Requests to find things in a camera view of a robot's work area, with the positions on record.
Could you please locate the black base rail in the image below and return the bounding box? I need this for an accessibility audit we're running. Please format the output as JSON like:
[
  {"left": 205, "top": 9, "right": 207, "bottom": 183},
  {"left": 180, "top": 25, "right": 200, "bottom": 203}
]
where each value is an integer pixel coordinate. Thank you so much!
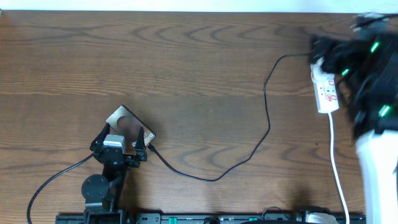
[{"left": 55, "top": 212, "right": 368, "bottom": 224}]

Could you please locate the Galaxy smartphone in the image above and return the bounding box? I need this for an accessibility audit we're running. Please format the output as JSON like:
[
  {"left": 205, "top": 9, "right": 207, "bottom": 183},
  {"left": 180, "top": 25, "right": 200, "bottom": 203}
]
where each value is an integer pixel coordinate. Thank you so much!
[{"left": 106, "top": 105, "right": 156, "bottom": 147}]

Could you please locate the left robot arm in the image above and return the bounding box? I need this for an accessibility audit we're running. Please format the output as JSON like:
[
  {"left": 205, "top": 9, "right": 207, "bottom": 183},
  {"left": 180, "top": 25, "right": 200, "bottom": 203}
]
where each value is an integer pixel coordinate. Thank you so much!
[{"left": 81, "top": 123, "right": 147, "bottom": 224}]

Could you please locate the white power strip cord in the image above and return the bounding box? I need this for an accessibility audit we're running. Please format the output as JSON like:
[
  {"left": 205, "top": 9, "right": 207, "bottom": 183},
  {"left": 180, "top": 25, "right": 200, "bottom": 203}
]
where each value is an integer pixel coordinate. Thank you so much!
[{"left": 328, "top": 112, "right": 351, "bottom": 224}]

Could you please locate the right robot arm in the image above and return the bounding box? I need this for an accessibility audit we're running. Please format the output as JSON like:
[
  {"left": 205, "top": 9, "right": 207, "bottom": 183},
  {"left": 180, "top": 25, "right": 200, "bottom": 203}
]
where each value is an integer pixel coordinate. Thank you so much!
[{"left": 309, "top": 12, "right": 397, "bottom": 223}]

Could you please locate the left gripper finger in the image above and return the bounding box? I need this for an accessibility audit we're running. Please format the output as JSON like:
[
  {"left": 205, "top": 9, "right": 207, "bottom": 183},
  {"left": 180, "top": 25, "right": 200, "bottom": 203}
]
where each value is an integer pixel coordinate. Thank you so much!
[
  {"left": 90, "top": 123, "right": 110, "bottom": 152},
  {"left": 134, "top": 127, "right": 146, "bottom": 154}
]

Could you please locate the white power strip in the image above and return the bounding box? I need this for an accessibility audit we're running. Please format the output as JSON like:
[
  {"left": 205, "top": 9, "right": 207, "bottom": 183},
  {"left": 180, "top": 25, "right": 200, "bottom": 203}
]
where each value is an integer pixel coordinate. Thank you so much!
[{"left": 310, "top": 58, "right": 339, "bottom": 114}]

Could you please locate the black charger cable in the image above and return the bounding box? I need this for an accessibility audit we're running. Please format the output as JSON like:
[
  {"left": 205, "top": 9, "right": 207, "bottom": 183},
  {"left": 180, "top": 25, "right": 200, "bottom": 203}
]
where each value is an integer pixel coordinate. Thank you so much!
[{"left": 146, "top": 53, "right": 312, "bottom": 182}]

